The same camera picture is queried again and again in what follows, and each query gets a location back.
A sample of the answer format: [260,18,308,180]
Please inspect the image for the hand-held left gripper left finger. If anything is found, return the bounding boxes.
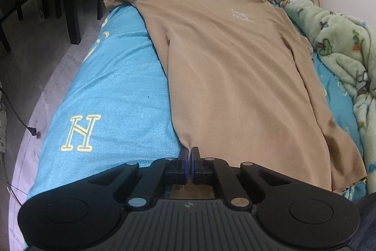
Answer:
[88,147,190,209]

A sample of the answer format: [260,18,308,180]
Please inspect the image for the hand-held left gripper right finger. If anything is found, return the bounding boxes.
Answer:
[191,147,290,209]

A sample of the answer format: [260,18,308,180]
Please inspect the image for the tan t-shirt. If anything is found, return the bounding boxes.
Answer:
[103,0,368,193]

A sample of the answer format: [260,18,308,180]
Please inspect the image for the blue printed bed sheet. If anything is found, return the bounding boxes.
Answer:
[26,0,371,250]

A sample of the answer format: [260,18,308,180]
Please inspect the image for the person's dark trousers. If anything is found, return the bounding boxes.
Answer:
[349,192,376,251]

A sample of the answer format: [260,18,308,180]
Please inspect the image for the green printed fleece blanket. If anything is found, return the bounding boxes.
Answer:
[274,0,376,158]

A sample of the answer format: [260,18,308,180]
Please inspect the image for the black power cable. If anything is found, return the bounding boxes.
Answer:
[0,86,38,137]

